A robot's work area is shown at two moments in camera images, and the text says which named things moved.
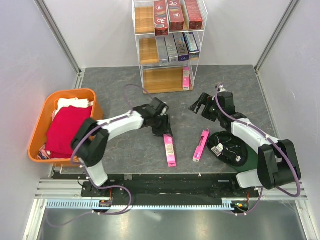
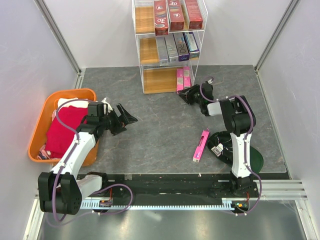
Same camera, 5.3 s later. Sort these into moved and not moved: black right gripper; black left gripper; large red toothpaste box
Moved: black right gripper; black left gripper
Not moved: large red toothpaste box
